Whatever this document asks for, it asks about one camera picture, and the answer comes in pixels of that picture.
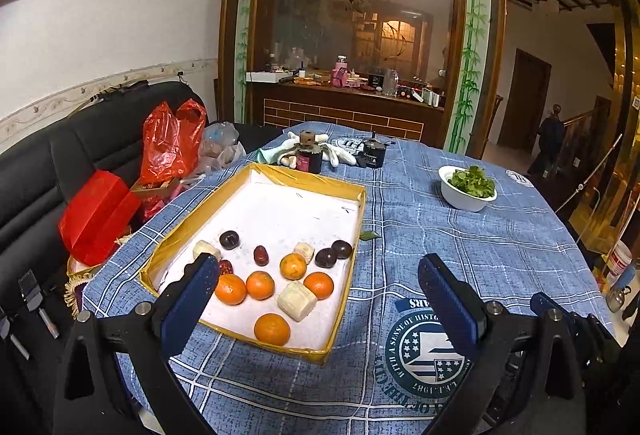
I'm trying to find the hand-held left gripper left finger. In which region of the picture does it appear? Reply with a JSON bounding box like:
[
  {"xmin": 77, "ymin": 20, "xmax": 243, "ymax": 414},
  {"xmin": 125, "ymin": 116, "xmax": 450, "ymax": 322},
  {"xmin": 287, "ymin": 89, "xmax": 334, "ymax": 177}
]
[{"xmin": 52, "ymin": 252, "xmax": 221, "ymax": 435}]

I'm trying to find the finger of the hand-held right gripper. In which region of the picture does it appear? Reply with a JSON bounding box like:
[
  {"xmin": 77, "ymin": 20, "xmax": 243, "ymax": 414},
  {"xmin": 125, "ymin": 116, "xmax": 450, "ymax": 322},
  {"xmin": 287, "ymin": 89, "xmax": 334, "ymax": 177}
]
[{"xmin": 530, "ymin": 292, "xmax": 618, "ymax": 351}]

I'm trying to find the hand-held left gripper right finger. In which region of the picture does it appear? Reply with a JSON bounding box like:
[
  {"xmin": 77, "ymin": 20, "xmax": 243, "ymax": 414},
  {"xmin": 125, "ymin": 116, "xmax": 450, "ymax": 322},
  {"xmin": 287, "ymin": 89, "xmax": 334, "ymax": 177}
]
[{"xmin": 417, "ymin": 253, "xmax": 588, "ymax": 435}]

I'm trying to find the orange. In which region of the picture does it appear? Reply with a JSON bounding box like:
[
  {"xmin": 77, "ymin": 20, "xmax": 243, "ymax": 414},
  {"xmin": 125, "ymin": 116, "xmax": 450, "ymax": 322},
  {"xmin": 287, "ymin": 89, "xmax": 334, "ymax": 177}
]
[
  {"xmin": 214, "ymin": 274, "xmax": 248, "ymax": 306},
  {"xmin": 303, "ymin": 272, "xmax": 335, "ymax": 300},
  {"xmin": 253, "ymin": 313, "xmax": 291, "ymax": 347},
  {"xmin": 246, "ymin": 271, "xmax": 276, "ymax": 301},
  {"xmin": 279, "ymin": 253, "xmax": 308, "ymax": 281}
]

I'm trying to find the medium peeled sugarcane piece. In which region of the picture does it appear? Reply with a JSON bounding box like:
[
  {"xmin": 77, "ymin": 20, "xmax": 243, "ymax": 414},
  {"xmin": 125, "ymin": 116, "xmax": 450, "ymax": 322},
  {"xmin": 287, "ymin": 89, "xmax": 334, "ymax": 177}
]
[{"xmin": 192, "ymin": 240, "xmax": 222, "ymax": 262}]

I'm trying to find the large peeled sugarcane piece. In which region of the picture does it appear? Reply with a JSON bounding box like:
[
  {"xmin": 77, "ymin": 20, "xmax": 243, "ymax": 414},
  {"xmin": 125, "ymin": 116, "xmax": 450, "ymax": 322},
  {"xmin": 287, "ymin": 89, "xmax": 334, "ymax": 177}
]
[{"xmin": 276, "ymin": 281, "xmax": 319, "ymax": 322}]

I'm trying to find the yellow cardboard tray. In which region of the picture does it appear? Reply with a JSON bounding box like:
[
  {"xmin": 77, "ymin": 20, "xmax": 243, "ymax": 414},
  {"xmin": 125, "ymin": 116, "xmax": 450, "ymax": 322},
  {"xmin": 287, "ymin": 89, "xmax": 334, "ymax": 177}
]
[{"xmin": 139, "ymin": 163, "xmax": 367, "ymax": 366}]

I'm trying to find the metal kettle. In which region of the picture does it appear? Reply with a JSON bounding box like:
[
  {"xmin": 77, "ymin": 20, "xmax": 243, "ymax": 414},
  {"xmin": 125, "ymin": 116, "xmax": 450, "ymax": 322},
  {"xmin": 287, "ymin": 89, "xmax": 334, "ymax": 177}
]
[{"xmin": 605, "ymin": 282, "xmax": 631, "ymax": 313}]

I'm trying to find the white bucket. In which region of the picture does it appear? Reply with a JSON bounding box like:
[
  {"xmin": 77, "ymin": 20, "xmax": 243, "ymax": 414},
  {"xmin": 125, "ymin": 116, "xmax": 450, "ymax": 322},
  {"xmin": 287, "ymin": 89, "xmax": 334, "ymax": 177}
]
[{"xmin": 602, "ymin": 242, "xmax": 633, "ymax": 286}]

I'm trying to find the blue plaid tablecloth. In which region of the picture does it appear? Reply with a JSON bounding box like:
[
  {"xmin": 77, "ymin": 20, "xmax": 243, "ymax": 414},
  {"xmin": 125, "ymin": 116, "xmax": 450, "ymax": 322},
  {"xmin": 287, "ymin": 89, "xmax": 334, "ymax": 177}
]
[{"xmin": 82, "ymin": 121, "xmax": 613, "ymax": 435}]

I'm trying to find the white bowl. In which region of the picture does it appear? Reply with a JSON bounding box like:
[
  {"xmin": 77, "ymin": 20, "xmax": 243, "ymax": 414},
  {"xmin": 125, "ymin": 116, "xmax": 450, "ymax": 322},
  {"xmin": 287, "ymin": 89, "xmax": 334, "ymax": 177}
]
[{"xmin": 438, "ymin": 165, "xmax": 498, "ymax": 213}]

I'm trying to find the fringed cloth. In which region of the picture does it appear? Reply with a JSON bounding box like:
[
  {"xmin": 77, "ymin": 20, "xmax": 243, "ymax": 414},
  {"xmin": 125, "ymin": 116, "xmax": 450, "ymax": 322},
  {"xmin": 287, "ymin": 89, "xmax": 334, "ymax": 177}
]
[{"xmin": 64, "ymin": 235, "xmax": 131, "ymax": 321}]

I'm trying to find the red gift bag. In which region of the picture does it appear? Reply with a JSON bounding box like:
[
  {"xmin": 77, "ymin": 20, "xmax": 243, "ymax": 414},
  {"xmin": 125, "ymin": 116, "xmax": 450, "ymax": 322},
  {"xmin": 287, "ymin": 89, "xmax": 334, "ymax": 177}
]
[{"xmin": 58, "ymin": 170, "xmax": 142, "ymax": 267}]

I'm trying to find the green lettuce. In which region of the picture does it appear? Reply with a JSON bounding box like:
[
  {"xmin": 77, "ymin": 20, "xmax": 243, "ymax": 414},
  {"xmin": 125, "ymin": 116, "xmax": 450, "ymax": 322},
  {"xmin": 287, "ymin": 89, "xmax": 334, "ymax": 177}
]
[{"xmin": 448, "ymin": 166, "xmax": 496, "ymax": 196}]

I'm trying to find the red plastic bag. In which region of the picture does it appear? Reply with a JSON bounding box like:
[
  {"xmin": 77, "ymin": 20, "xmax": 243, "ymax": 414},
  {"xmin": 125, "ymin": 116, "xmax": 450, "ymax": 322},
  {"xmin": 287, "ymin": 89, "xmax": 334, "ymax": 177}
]
[{"xmin": 131, "ymin": 99, "xmax": 207, "ymax": 196}]

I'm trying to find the grey handheld tool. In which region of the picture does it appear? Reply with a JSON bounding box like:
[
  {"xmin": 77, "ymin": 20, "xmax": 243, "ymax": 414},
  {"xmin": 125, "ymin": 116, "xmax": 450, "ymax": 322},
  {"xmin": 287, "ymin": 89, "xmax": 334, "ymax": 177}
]
[
  {"xmin": 17, "ymin": 269, "xmax": 61, "ymax": 340},
  {"xmin": 0, "ymin": 305, "xmax": 31, "ymax": 361}
]

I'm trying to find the clear plastic bag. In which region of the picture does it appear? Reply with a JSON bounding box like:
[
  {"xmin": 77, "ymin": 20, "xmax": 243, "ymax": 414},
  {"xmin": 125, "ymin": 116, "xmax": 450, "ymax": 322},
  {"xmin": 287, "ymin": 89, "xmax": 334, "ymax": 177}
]
[{"xmin": 197, "ymin": 121, "xmax": 247, "ymax": 173}]

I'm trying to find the black jar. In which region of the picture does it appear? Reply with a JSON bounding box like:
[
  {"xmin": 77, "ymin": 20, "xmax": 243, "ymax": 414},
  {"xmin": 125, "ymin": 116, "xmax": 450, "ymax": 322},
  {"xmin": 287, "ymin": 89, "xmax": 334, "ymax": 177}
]
[{"xmin": 361, "ymin": 135, "xmax": 386, "ymax": 169}]

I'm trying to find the mint green glove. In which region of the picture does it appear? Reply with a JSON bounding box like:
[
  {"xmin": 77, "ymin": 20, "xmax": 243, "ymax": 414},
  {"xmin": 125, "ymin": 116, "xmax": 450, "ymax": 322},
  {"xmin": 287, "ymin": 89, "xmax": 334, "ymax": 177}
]
[{"xmin": 256, "ymin": 138, "xmax": 301, "ymax": 166}]

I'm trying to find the dark bottle with cork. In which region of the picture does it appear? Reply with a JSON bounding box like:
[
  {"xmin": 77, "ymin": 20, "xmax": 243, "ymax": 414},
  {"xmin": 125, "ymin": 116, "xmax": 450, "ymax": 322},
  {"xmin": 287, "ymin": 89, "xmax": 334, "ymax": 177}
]
[{"xmin": 295, "ymin": 131, "xmax": 323, "ymax": 174}]

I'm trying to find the black leather sofa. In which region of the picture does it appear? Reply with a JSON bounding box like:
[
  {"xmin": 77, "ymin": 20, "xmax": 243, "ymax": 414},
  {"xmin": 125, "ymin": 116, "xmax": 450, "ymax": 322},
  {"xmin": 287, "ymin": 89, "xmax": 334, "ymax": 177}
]
[{"xmin": 0, "ymin": 81, "xmax": 216, "ymax": 435}]

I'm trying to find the wooden chair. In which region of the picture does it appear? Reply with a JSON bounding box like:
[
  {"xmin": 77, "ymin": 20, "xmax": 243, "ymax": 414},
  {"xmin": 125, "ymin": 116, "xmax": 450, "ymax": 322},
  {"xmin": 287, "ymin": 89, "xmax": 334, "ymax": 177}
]
[{"xmin": 482, "ymin": 95, "xmax": 503, "ymax": 160}]

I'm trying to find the wooden counter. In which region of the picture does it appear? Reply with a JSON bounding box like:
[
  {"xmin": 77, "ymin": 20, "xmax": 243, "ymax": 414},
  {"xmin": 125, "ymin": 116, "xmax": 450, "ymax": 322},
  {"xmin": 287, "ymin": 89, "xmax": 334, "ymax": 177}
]
[{"xmin": 247, "ymin": 80, "xmax": 446, "ymax": 148}]

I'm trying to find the wooden door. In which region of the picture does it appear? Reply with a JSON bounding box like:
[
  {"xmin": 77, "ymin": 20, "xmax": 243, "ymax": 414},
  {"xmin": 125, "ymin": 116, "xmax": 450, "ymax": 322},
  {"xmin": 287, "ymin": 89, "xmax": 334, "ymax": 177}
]
[{"xmin": 497, "ymin": 49, "xmax": 552, "ymax": 153}]

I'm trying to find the white flat box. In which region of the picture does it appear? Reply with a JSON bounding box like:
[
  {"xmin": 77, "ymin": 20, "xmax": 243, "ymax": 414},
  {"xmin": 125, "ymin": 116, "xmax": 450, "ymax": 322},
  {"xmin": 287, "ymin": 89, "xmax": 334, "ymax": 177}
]
[{"xmin": 245, "ymin": 70, "xmax": 296, "ymax": 83}]

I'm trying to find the pink bottle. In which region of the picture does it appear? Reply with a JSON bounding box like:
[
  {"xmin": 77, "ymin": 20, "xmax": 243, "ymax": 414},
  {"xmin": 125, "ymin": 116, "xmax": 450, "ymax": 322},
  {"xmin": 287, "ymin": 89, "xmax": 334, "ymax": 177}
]
[{"xmin": 331, "ymin": 56, "xmax": 351, "ymax": 89}]

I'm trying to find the bamboo painted panel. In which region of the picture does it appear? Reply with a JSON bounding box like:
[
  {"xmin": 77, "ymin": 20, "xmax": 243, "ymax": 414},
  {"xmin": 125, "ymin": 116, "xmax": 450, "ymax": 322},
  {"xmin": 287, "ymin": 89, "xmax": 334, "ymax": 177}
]
[
  {"xmin": 234, "ymin": 0, "xmax": 263, "ymax": 126},
  {"xmin": 447, "ymin": 0, "xmax": 493, "ymax": 154}
]

